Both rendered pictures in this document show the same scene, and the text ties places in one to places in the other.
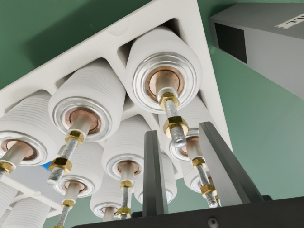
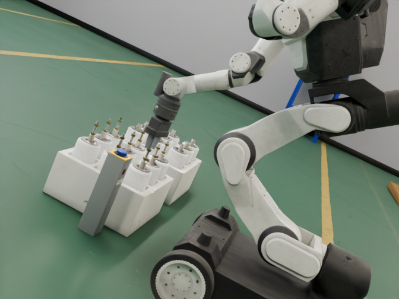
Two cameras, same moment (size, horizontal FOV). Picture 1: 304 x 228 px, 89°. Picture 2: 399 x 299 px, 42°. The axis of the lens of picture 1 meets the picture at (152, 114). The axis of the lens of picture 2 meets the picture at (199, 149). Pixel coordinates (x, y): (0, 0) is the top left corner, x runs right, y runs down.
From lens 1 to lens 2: 1.96 m
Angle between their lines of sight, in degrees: 62
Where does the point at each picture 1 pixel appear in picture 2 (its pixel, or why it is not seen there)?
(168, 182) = (102, 143)
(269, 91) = (19, 205)
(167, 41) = (148, 175)
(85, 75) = (154, 178)
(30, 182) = not seen: hidden behind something
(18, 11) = (174, 228)
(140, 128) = not seen: hidden behind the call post
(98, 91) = (152, 169)
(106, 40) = (153, 188)
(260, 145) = not seen: outside the picture
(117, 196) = (114, 141)
